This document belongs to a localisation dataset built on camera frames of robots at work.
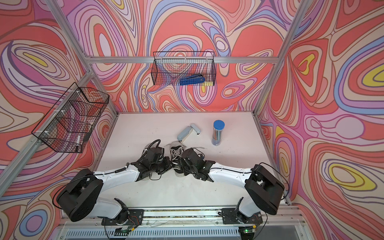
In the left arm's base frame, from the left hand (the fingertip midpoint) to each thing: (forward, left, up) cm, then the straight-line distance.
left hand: (177, 165), depth 86 cm
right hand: (-1, +1, +4) cm, 5 cm away
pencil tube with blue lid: (+18, -24, +14) cm, 33 cm away
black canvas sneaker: (+10, +1, -1) cm, 10 cm away
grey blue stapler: (+25, -3, -2) cm, 25 cm away
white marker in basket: (+3, +48, +20) cm, 52 cm away
